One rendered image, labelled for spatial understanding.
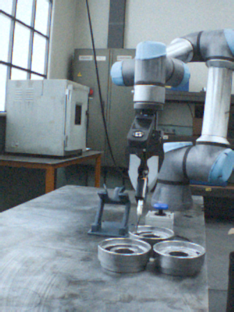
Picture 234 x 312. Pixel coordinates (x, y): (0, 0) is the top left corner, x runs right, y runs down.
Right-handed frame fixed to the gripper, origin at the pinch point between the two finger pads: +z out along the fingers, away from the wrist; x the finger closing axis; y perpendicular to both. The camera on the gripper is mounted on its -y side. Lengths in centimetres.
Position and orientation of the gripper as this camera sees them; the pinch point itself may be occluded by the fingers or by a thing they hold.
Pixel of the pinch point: (142, 186)
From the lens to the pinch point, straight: 90.8
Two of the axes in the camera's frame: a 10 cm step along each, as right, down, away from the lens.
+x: -9.7, -0.7, 2.3
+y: 2.3, -0.7, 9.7
